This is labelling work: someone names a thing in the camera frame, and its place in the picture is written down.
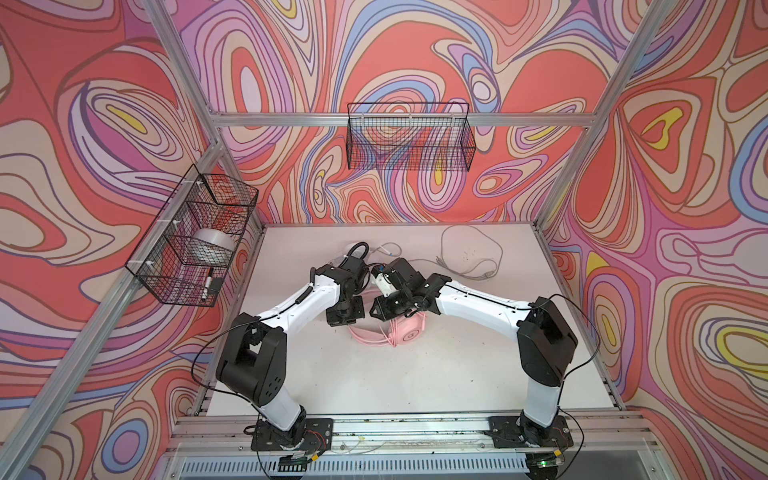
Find black wire basket wall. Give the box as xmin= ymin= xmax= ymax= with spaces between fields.
xmin=125 ymin=166 xmax=259 ymax=307
xmin=346 ymin=100 xmax=477 ymax=172

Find black wire basket back wall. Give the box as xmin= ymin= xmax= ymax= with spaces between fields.
xmin=346 ymin=100 xmax=477 ymax=172

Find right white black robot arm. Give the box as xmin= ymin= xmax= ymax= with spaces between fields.
xmin=370 ymin=258 xmax=578 ymax=429

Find black marker in basket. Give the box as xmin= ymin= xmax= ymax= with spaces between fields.
xmin=201 ymin=275 xmax=224 ymax=301

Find white tape roll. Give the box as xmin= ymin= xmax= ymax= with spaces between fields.
xmin=189 ymin=228 xmax=236 ymax=267

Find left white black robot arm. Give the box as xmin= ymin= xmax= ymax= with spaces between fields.
xmin=215 ymin=256 xmax=368 ymax=432

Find aluminium front rail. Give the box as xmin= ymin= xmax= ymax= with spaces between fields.
xmin=166 ymin=409 xmax=662 ymax=455

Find black wire basket left wall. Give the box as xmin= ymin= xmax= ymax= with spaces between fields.
xmin=125 ymin=166 xmax=259 ymax=307

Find grey white headphone cable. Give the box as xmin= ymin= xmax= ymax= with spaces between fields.
xmin=374 ymin=224 xmax=504 ymax=281

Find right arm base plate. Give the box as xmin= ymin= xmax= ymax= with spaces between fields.
xmin=483 ymin=415 xmax=574 ymax=450

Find pink cat-ear headphones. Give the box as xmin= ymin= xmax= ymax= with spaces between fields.
xmin=348 ymin=312 xmax=428 ymax=348

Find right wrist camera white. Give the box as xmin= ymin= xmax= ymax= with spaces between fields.
xmin=371 ymin=265 xmax=398 ymax=297

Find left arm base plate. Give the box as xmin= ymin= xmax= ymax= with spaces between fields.
xmin=244 ymin=417 xmax=334 ymax=453

